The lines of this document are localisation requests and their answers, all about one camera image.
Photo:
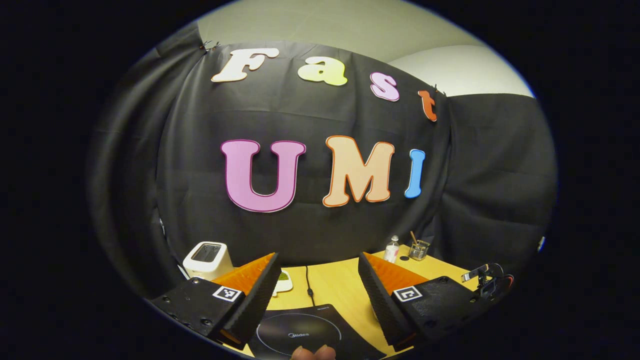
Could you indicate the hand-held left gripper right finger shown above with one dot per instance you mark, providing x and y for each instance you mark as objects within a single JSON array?
[{"x": 382, "y": 305}]

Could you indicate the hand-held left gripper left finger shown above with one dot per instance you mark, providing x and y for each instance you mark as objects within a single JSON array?
[{"x": 260, "y": 295}]

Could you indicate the black induction cooktop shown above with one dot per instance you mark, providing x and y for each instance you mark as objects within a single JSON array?
[{"x": 280, "y": 330}]

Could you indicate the white seasoning tray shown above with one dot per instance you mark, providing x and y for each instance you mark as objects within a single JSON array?
[{"x": 284, "y": 285}]

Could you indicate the clear bottle with white cap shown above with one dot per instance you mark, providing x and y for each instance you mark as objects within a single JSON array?
[{"x": 392, "y": 252}]

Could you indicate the white toaster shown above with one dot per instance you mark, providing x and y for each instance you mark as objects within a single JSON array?
[{"x": 207, "y": 265}]

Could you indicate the clear mesh holder cup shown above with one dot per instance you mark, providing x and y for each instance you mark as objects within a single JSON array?
[{"x": 419, "y": 251}]

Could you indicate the wooden stick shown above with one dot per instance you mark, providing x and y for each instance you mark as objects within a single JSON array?
[{"x": 413, "y": 237}]

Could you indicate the black backdrop cloth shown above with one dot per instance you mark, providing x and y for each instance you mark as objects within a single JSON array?
[{"x": 310, "y": 115}]

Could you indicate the black cloth clip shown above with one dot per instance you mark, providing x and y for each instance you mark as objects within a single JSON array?
[
  {"x": 438, "y": 90},
  {"x": 210, "y": 46}
]

